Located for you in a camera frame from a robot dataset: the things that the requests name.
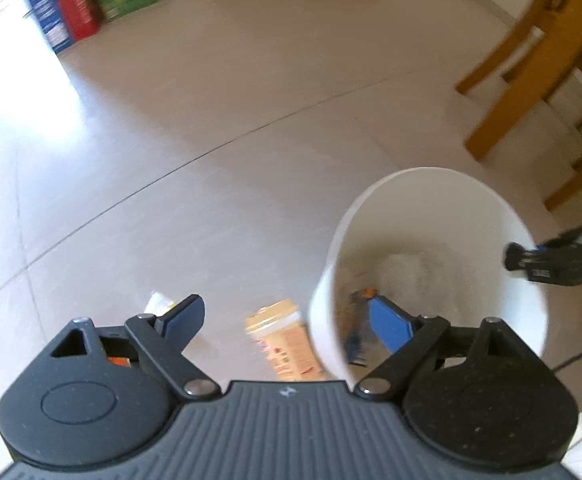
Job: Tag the red carton box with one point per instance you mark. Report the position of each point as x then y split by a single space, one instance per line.
78 5

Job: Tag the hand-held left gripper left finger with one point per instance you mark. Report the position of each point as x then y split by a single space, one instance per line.
186 317

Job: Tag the blue carton box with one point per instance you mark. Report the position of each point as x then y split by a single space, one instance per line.
46 12

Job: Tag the white plastic trash bin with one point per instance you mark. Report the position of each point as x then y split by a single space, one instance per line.
421 200

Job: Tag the orange lidded milk tea cup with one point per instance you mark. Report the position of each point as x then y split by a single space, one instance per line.
291 345

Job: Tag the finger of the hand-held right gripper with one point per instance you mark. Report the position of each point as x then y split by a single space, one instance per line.
523 260

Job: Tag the wooden chair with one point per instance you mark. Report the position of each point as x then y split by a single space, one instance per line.
536 60

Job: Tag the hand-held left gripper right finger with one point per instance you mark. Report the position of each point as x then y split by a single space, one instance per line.
390 322

